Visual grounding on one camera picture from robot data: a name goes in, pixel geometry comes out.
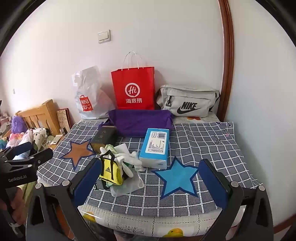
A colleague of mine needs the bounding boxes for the purple plush toy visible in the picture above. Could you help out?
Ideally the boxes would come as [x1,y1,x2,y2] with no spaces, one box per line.
[11,116,26,133]

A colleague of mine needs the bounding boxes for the wooden headboard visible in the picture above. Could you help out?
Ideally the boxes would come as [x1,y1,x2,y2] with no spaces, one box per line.
[16,99,61,137]

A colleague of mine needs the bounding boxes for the grey waist bag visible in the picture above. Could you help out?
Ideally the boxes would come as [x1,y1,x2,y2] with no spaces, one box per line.
[155,85,221,116]

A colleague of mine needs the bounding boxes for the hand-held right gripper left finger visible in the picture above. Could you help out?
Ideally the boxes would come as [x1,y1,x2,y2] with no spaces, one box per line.
[26,158,103,241]

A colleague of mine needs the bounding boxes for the brown wooden door frame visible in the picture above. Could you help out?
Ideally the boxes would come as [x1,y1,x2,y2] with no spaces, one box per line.
[217,0,235,122]

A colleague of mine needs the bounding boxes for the grey checked star blanket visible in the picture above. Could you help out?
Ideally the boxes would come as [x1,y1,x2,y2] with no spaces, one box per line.
[37,120,264,217]

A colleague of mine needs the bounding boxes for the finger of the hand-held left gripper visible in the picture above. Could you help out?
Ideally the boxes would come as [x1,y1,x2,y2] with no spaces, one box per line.
[0,141,34,161]
[3,148,54,168]

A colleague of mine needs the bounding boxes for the white light switch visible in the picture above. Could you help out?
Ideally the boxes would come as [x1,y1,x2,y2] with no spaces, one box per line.
[97,30,111,43]

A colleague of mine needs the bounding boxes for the purple towel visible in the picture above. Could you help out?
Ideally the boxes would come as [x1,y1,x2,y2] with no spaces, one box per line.
[108,109,175,138]

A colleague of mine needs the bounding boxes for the red paper bag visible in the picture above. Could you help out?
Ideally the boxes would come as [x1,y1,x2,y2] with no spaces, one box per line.
[111,50,155,110]

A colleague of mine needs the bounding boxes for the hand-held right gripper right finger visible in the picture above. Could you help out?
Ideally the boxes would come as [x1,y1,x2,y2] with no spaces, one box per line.
[198,159,275,241]

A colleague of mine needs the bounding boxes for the white sock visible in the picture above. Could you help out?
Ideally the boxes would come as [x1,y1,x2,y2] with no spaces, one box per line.
[105,143,146,178]

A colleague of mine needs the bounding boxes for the wooden nightstand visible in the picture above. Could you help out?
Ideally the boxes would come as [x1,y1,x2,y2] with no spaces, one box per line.
[45,133,70,151]

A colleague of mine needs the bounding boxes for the yellow mini bag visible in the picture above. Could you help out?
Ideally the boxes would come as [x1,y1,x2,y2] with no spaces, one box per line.
[98,149,123,186]

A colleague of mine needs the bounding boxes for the dark green tin box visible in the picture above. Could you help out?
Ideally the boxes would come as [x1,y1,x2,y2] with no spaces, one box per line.
[90,126,118,154]

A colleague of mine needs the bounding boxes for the brown patterned book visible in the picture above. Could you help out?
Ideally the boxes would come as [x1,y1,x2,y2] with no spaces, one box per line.
[57,108,71,132]

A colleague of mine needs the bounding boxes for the white plastic shopping bag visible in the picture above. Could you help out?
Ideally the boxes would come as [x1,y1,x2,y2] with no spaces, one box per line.
[72,65,116,120]

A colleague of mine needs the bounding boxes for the blue tissue pack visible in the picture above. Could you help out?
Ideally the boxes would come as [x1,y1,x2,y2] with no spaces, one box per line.
[138,128,170,169]

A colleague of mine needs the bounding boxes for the person's left hand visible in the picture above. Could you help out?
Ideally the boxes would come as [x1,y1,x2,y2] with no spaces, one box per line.
[5,185,29,217]

